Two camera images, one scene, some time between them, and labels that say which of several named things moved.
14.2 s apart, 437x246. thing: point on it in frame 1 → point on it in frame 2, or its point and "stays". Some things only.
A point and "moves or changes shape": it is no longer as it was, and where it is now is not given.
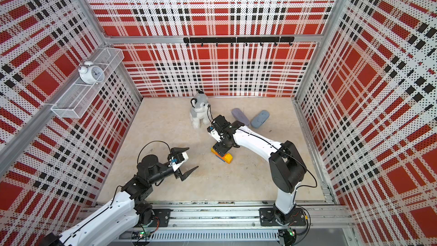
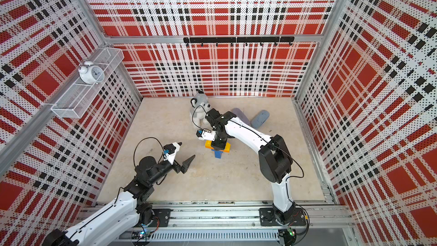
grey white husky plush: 199,111 stays
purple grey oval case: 239,116 stays
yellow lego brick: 229,158 moves or changes shape
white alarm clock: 91,74 stays
